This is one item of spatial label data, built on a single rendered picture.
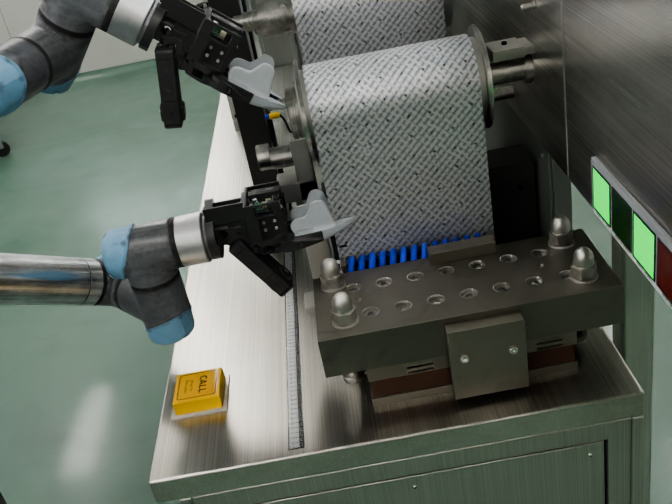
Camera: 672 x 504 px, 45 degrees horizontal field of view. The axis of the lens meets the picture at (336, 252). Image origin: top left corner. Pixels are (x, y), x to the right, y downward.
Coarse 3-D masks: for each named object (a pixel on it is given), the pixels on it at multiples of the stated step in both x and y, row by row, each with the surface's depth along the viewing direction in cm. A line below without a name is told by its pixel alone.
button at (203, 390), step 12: (192, 372) 121; (204, 372) 120; (216, 372) 120; (180, 384) 119; (192, 384) 118; (204, 384) 118; (216, 384) 117; (180, 396) 116; (192, 396) 116; (204, 396) 115; (216, 396) 115; (180, 408) 116; (192, 408) 116; (204, 408) 116
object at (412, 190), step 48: (384, 144) 112; (432, 144) 113; (480, 144) 113; (336, 192) 115; (384, 192) 116; (432, 192) 116; (480, 192) 117; (336, 240) 119; (384, 240) 120; (432, 240) 120
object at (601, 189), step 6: (594, 174) 93; (594, 180) 93; (600, 180) 91; (594, 186) 94; (600, 186) 91; (606, 186) 89; (594, 192) 94; (600, 192) 92; (606, 192) 90; (594, 198) 94; (600, 198) 92; (606, 198) 90; (594, 204) 95; (600, 204) 93; (606, 204) 90; (600, 210) 93; (606, 210) 91; (606, 216) 91
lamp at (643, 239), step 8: (640, 224) 81; (640, 232) 81; (648, 232) 79; (640, 240) 82; (648, 240) 80; (640, 248) 82; (648, 248) 80; (640, 256) 83; (648, 256) 80; (648, 264) 81; (648, 272) 81
